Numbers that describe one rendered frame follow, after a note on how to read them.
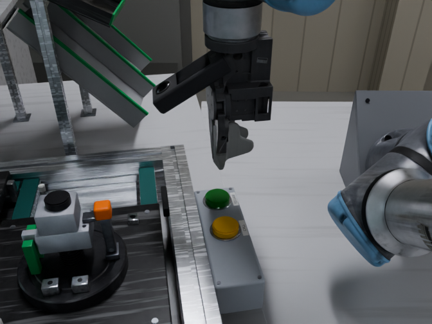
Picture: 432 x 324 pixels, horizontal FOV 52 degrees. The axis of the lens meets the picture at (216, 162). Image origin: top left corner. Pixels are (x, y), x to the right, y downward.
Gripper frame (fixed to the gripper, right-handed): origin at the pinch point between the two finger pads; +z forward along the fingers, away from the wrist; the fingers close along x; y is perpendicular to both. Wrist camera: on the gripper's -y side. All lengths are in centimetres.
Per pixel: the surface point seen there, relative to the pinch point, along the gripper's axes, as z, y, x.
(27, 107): 18, -42, 60
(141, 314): 6.7, -12.9, -20.9
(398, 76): 81, 158, 194
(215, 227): 6.5, -1.5, -7.7
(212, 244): 7.7, -2.3, -9.9
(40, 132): 18, -36, 45
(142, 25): 53, -7, 242
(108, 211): -3.6, -15.6, -13.2
